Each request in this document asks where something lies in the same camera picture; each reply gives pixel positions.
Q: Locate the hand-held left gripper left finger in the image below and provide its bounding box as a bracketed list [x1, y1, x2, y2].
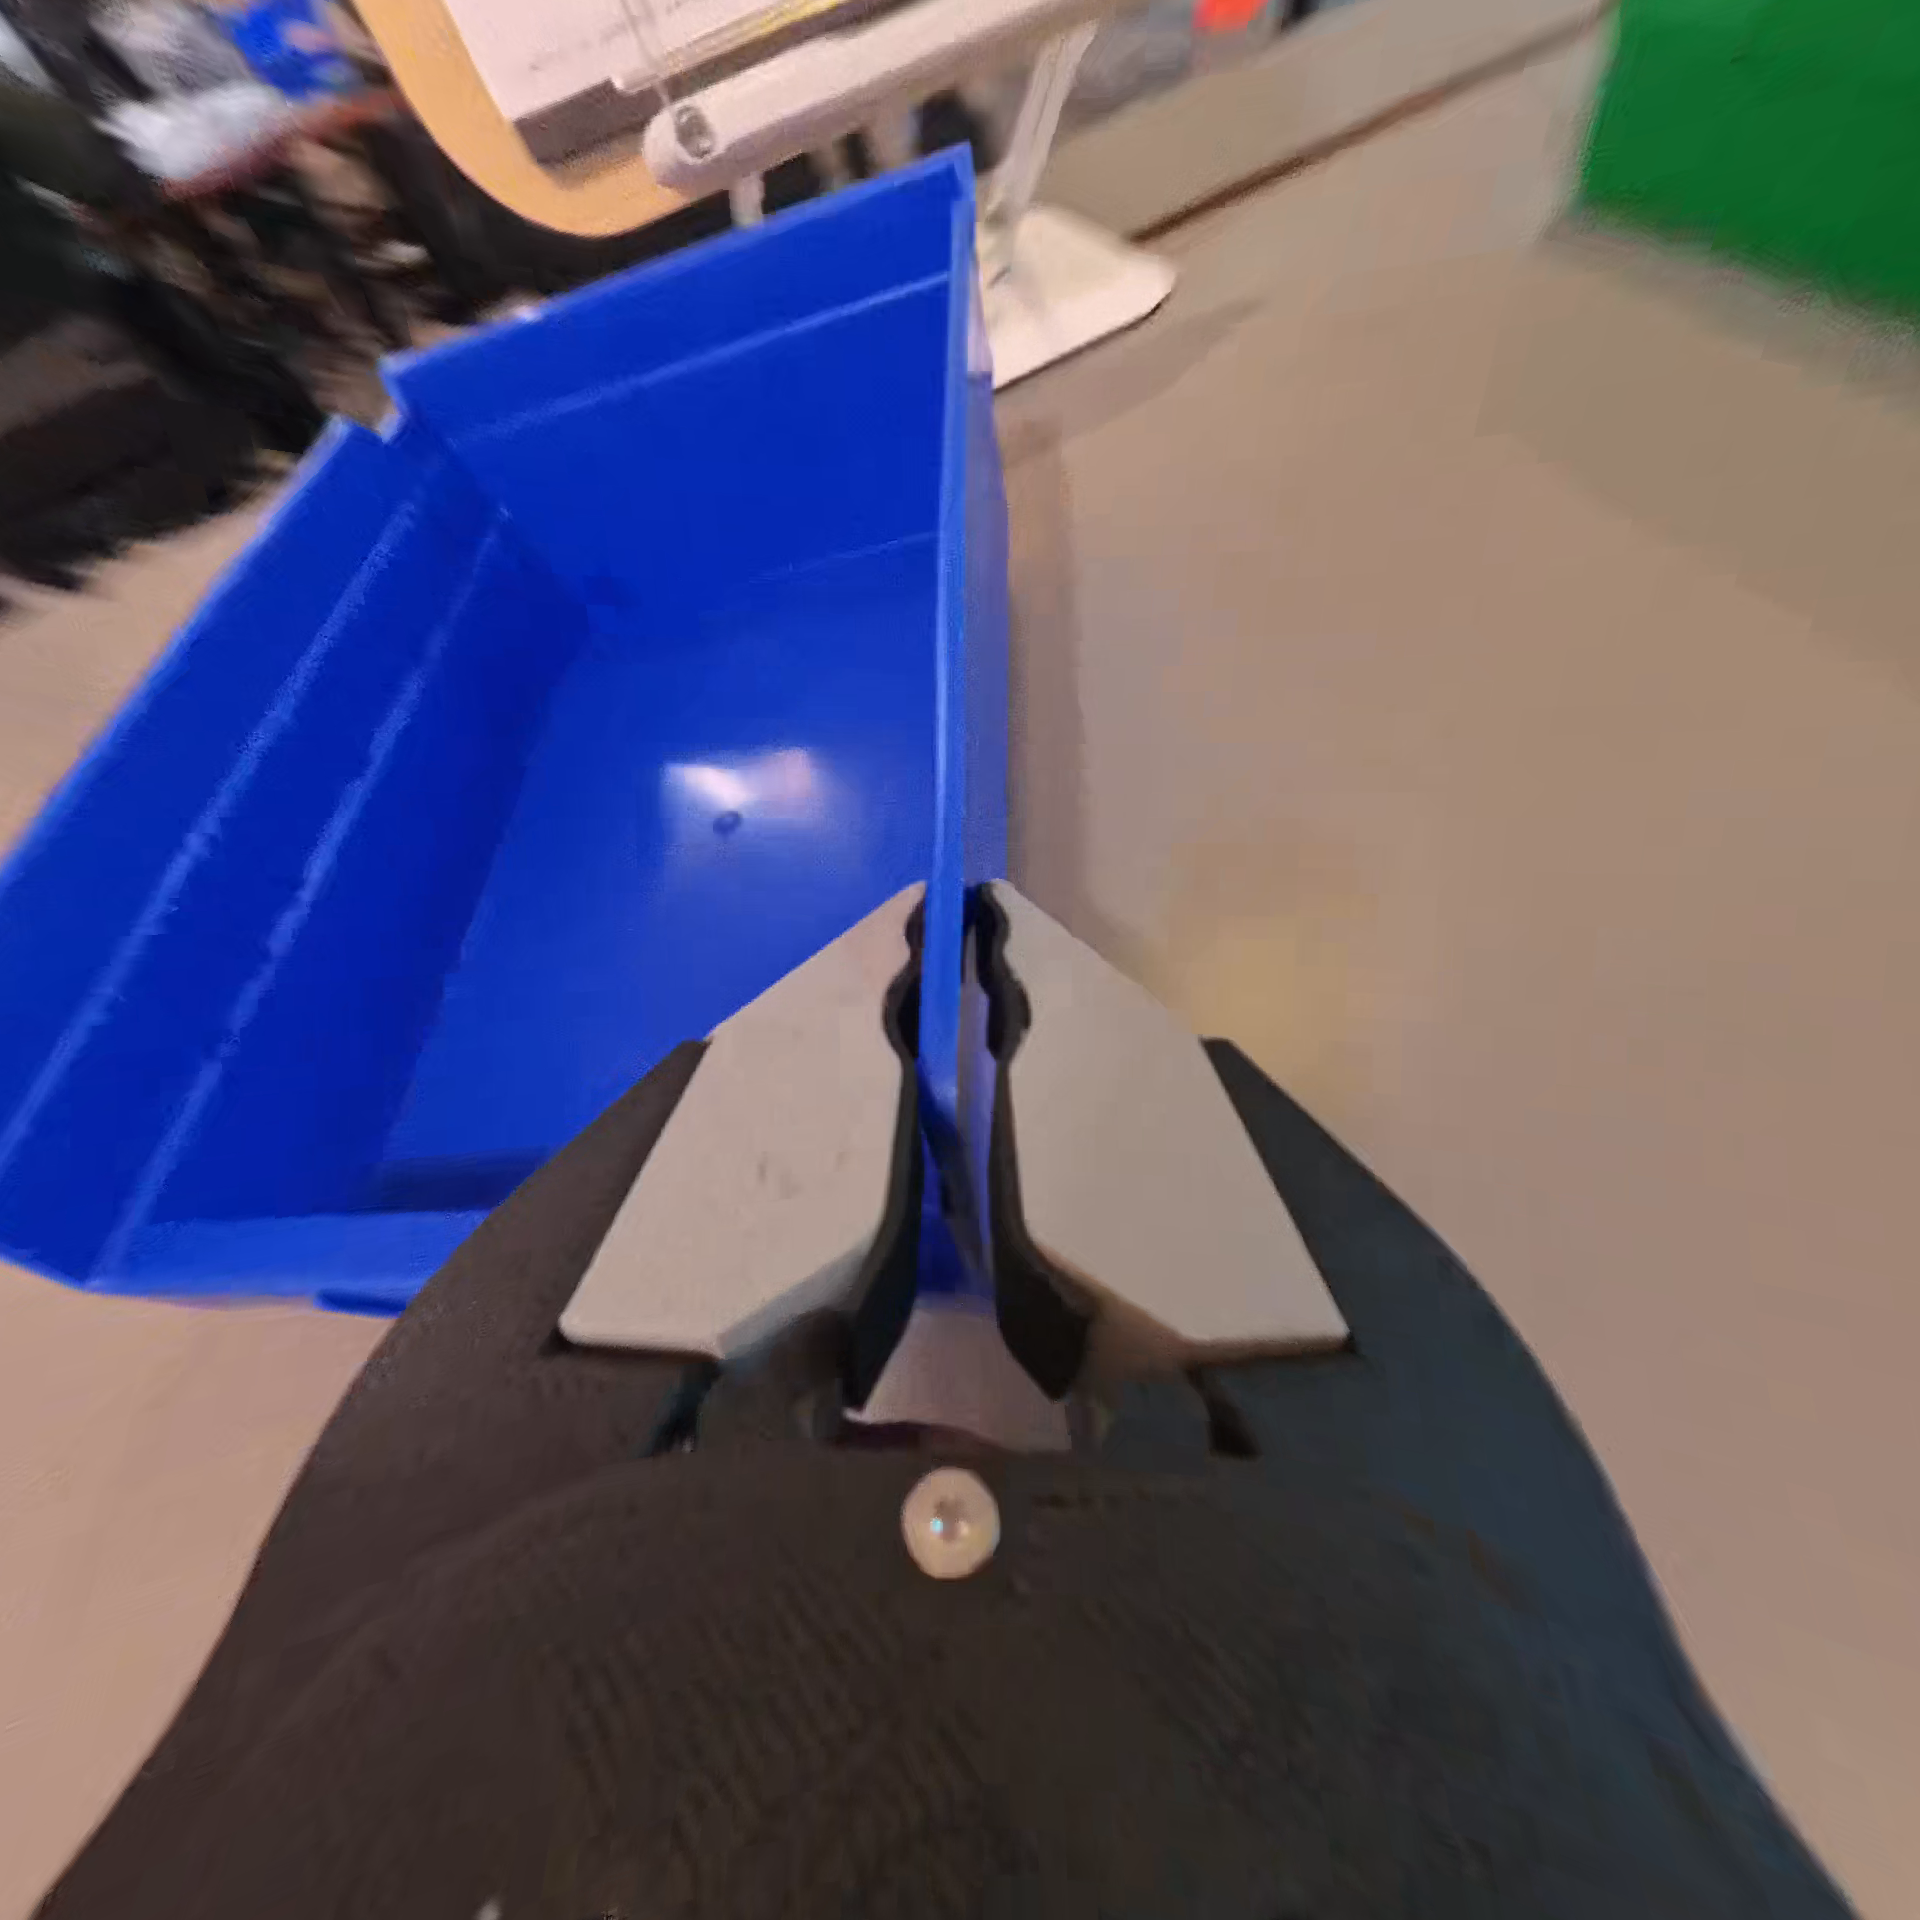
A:
[561, 884, 927, 1401]

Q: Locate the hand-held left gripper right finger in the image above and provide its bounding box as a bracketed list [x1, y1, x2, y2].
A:
[971, 884, 1351, 1401]

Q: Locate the blue plastic bin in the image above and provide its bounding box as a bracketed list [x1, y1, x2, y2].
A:
[0, 144, 1014, 1322]

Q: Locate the instruction sheet on stand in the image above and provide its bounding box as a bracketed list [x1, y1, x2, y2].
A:
[351, 0, 1181, 391]

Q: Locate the green plastic bin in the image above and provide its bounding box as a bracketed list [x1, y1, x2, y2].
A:
[1576, 0, 1920, 324]

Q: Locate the grey desk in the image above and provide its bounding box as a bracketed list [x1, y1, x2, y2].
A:
[0, 0, 1920, 1920]

